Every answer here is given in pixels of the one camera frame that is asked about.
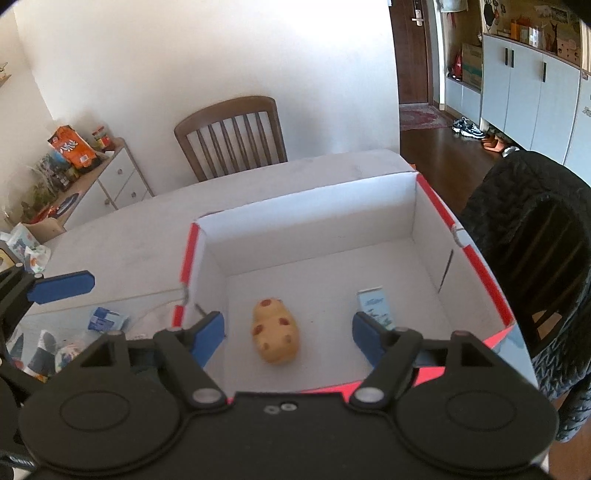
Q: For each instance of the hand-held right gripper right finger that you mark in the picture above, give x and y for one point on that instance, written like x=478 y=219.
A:
x=367 y=339

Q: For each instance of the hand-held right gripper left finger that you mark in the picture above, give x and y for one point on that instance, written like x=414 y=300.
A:
x=207 y=339

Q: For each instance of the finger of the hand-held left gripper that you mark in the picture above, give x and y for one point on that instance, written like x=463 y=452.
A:
x=64 y=286

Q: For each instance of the yellow spotted toy bread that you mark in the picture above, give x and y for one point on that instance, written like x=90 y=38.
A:
x=274 y=337

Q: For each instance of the red and white cardboard box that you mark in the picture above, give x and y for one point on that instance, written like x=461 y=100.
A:
x=323 y=240

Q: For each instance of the white marble desktop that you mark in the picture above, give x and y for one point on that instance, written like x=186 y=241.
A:
x=138 y=230

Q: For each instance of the printed transparent table mat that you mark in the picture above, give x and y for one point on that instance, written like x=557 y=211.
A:
x=69 y=314

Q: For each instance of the small blue milk carton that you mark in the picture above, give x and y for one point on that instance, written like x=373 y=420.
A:
x=374 y=302

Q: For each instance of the floral tissue packet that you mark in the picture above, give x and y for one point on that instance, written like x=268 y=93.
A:
x=38 y=258

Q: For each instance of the blue and white packet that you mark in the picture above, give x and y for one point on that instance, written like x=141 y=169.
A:
x=108 y=319

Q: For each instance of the printed tissue pack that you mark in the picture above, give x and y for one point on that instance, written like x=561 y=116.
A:
x=23 y=239

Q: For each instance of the blue plate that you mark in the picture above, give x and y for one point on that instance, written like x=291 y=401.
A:
x=64 y=205

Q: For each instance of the white sideboard cabinet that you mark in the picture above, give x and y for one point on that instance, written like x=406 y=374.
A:
x=117 y=175

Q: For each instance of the orange snack bag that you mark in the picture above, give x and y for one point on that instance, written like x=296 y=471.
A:
x=74 y=145

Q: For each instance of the dark wooden chair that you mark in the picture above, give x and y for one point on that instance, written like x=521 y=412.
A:
x=549 y=332

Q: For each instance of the black quilted jacket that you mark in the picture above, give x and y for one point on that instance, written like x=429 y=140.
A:
x=508 y=194

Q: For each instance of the red patterned rug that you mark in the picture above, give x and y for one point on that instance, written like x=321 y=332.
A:
x=420 y=117

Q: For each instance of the brown slippers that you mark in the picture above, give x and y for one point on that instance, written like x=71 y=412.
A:
x=491 y=144

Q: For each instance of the brown wooden chair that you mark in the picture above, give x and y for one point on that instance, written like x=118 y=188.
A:
x=231 y=108

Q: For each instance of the pair of sneakers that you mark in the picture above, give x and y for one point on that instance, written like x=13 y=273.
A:
x=468 y=127

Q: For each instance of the brown door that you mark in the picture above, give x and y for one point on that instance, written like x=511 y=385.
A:
x=411 y=60

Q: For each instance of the red bag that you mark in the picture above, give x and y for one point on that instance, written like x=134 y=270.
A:
x=457 y=69

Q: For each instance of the blue-grey cabinet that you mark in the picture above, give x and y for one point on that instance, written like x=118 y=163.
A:
x=526 y=92

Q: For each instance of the brown printed box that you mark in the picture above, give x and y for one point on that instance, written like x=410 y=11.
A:
x=568 y=46

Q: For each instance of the wooden wall shelf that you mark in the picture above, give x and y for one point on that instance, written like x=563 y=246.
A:
x=3 y=76

